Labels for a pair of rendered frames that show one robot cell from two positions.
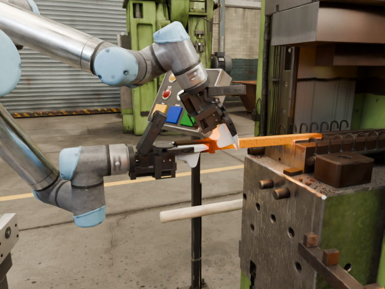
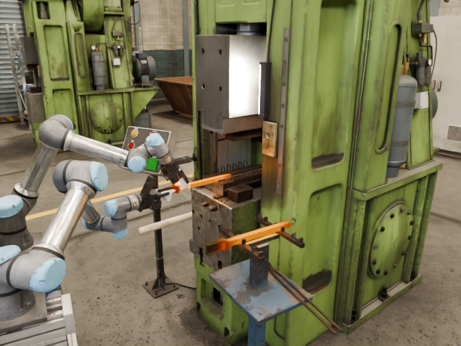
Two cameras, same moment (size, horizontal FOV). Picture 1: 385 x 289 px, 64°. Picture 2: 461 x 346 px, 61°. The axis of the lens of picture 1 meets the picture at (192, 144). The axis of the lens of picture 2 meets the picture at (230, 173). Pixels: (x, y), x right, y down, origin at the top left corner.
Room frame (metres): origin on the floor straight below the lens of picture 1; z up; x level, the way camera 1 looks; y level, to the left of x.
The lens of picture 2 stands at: (-1.08, 0.30, 1.74)
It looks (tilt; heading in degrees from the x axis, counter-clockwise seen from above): 19 degrees down; 341
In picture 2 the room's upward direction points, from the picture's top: straight up
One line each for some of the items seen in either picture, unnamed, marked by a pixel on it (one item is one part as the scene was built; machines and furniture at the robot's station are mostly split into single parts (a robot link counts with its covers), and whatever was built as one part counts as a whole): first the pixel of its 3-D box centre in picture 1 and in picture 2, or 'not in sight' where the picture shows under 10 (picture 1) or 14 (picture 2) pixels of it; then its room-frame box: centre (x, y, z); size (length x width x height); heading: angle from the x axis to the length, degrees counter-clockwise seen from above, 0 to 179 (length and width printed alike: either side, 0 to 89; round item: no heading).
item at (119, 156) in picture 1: (119, 159); (133, 202); (0.73, 0.18, 0.99); 0.08 x 0.05 x 0.08; 20
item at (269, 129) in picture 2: not in sight; (269, 139); (0.67, -0.51, 1.27); 0.09 x 0.02 x 0.17; 20
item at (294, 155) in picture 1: (337, 144); (240, 177); (1.00, -0.48, 0.96); 0.42 x 0.20 x 0.09; 110
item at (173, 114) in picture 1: (174, 114); not in sight; (1.33, 0.08, 1.01); 0.07 x 0.05 x 0.07; 45
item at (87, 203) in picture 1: (84, 200); (116, 225); (0.71, 0.27, 0.89); 0.11 x 0.08 x 0.11; 58
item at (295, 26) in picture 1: (350, 28); (241, 118); (1.00, -0.48, 1.32); 0.42 x 0.20 x 0.10; 110
